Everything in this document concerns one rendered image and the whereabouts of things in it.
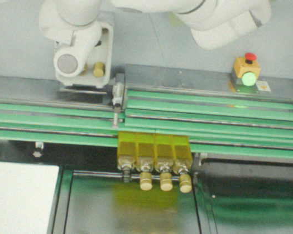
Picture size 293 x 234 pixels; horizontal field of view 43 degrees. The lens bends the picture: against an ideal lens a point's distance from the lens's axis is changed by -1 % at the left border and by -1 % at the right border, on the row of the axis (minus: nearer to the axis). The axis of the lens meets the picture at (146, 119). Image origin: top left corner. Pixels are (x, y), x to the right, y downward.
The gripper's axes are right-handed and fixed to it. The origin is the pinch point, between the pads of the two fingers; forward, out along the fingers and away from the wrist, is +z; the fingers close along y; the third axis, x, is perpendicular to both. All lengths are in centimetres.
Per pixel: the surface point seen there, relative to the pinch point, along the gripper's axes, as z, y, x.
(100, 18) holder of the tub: -2.0, 6.2, 6.6
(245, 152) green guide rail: -6, 57, -34
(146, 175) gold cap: -25.2, 21.8, -33.2
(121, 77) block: -0.5, 13.3, -11.9
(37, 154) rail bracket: -11.7, -12.2, -35.5
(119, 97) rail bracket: -12.5, 13.0, -14.2
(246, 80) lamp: -2, 54, -10
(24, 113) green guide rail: -5.9, -17.0, -24.3
